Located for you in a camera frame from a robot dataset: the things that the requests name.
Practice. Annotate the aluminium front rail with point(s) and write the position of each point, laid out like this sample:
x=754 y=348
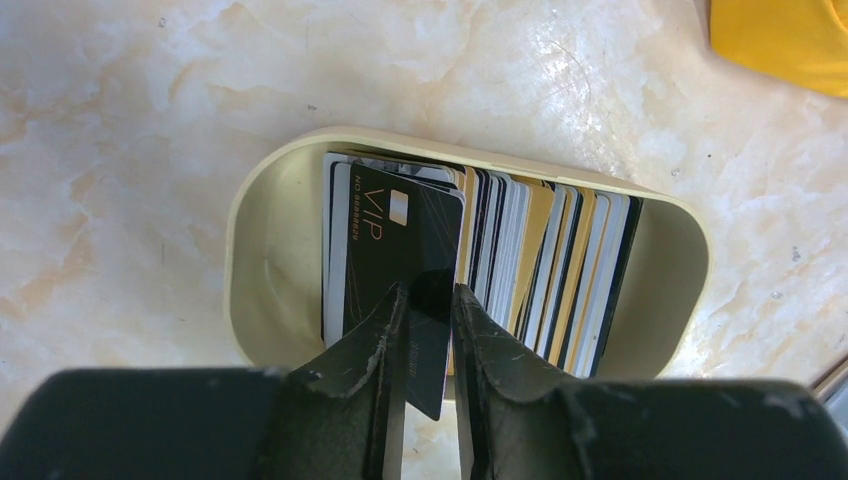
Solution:
x=831 y=391

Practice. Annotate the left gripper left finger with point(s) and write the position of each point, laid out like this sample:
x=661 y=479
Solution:
x=339 y=416

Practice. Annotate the stack of cards in tray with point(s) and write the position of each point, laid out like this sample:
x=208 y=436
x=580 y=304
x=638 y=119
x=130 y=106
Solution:
x=547 y=260

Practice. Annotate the yellow jacket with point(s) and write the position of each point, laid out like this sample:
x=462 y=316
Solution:
x=802 y=42

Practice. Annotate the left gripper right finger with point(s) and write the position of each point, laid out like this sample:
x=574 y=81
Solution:
x=522 y=418

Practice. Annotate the beige oval card tray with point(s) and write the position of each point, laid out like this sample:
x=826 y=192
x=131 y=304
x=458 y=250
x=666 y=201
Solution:
x=273 y=267

